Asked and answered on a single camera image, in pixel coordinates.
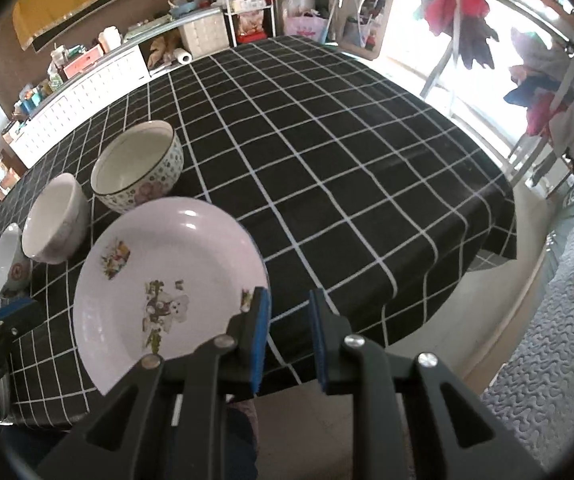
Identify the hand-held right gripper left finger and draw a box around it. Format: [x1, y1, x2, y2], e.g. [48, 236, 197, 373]
[32, 286, 273, 480]

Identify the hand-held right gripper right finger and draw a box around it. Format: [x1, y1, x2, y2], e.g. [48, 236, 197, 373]
[309, 288, 560, 480]

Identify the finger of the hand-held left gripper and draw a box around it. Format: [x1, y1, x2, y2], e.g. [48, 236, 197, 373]
[0, 296, 45, 361]

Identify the small white bowl red print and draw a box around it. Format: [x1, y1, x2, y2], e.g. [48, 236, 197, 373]
[0, 222, 32, 298]

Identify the plain white bowl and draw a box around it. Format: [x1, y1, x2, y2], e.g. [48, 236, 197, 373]
[21, 173, 89, 265]

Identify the white plate with bear print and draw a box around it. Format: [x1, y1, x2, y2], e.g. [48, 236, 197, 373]
[72, 196, 270, 397]

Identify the large floral patterned bowl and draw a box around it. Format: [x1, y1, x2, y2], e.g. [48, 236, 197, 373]
[90, 120, 185, 215]

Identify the black white checked tablecloth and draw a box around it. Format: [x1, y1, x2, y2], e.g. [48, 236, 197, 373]
[0, 35, 518, 428]

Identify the long white cabinet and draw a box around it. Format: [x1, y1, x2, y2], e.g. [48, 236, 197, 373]
[1, 40, 150, 171]

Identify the grey textured blanket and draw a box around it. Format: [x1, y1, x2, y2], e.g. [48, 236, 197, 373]
[482, 215, 574, 461]

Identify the pink box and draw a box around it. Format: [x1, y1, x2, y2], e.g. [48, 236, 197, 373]
[64, 45, 106, 79]

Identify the brown stuffed toy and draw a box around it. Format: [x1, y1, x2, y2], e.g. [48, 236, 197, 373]
[148, 32, 182, 69]

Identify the white tufted storage box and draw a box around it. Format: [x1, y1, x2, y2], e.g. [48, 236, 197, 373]
[178, 10, 230, 59]

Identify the pink bag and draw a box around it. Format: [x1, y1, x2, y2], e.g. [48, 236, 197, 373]
[285, 12, 329, 43]

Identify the white metal shelf rack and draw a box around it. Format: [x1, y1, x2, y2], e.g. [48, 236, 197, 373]
[204, 0, 278, 46]

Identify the standing mirror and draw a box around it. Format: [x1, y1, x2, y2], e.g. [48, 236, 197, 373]
[334, 0, 403, 61]

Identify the dark blue garment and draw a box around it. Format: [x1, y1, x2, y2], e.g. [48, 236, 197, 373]
[459, 15, 500, 72]

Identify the red garment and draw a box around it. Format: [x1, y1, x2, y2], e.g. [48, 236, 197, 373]
[426, 0, 491, 36]

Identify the metal clothes rack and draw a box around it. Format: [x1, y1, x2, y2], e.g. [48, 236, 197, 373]
[407, 0, 574, 196]

